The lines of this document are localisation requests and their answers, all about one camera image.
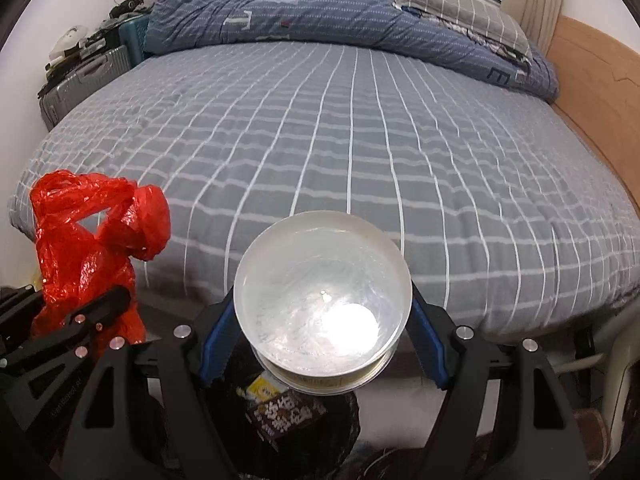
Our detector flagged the yellow white snack wrapper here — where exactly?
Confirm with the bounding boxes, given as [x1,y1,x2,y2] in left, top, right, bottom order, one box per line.
[236,372,288,404]

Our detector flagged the brown printed carton box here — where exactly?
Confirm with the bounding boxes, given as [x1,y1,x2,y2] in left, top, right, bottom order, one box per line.
[246,390,328,451]

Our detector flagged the red plastic bag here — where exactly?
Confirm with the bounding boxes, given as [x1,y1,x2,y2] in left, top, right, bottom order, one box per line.
[29,170,170,352]

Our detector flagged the black trash bin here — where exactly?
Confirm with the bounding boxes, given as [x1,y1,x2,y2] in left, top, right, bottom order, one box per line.
[205,347,360,479]

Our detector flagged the grey checked bed sheet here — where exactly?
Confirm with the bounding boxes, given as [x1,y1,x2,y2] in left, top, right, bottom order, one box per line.
[8,42,639,336]

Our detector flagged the grey suitcase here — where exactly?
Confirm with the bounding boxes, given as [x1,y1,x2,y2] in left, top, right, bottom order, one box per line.
[38,46,131,131]

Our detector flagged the white helmet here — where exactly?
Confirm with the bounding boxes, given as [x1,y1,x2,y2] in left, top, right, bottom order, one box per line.
[49,25,88,61]

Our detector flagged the teal plastic stool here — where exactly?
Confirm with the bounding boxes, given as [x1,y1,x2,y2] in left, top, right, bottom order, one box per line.
[118,14,150,67]

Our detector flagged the wooden headboard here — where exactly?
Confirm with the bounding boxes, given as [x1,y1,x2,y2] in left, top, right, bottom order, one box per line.
[548,15,640,206]

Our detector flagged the blue striped duvet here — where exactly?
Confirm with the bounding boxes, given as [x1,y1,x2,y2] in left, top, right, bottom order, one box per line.
[145,0,559,102]

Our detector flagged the grey checked pillow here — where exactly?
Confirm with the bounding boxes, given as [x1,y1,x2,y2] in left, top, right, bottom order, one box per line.
[395,0,532,58]

